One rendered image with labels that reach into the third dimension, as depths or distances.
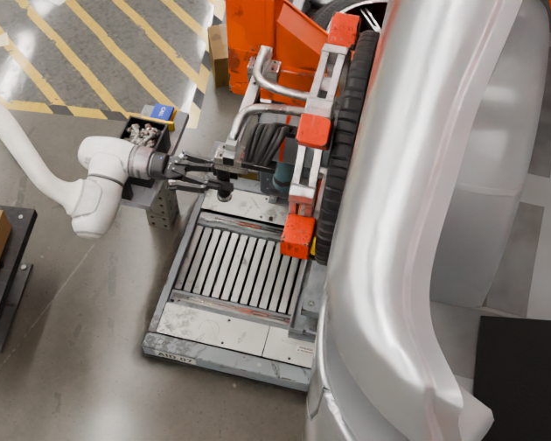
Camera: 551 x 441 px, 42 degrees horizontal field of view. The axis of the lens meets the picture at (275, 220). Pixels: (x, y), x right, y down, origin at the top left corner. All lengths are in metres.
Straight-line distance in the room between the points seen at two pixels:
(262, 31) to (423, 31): 1.34
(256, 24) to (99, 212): 0.82
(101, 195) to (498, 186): 1.03
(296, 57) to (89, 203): 0.89
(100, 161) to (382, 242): 1.24
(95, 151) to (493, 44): 1.26
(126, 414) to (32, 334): 0.47
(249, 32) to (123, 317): 1.12
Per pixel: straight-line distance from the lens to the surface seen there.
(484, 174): 1.58
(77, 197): 1.99
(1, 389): 2.74
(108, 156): 2.03
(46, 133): 3.33
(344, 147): 1.72
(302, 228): 1.84
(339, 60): 1.90
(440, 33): 1.09
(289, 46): 2.45
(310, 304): 2.48
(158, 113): 2.65
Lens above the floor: 2.42
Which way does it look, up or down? 56 degrees down
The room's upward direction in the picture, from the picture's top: 2 degrees clockwise
